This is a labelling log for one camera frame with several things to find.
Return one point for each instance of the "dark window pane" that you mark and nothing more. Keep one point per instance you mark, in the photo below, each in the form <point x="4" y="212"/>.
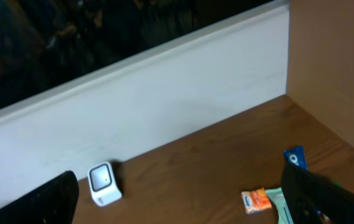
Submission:
<point x="46" y="43"/>

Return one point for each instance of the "blue Oreo cookie pack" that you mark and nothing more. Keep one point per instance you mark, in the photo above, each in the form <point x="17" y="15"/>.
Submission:
<point x="296" y="156"/>

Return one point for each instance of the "white barcode scanner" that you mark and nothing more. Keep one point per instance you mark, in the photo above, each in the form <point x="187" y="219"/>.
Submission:
<point x="103" y="186"/>

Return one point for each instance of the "orange snack packet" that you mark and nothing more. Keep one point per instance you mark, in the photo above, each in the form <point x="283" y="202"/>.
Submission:
<point x="255" y="201"/>

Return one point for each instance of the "pale green wipes packet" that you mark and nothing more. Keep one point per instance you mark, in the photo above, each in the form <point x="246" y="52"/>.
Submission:
<point x="278" y="199"/>

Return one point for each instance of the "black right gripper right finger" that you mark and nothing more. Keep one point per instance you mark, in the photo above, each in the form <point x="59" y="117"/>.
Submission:
<point x="307" y="193"/>

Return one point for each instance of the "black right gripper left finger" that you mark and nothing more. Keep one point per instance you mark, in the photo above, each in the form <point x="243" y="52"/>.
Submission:
<point x="52" y="202"/>

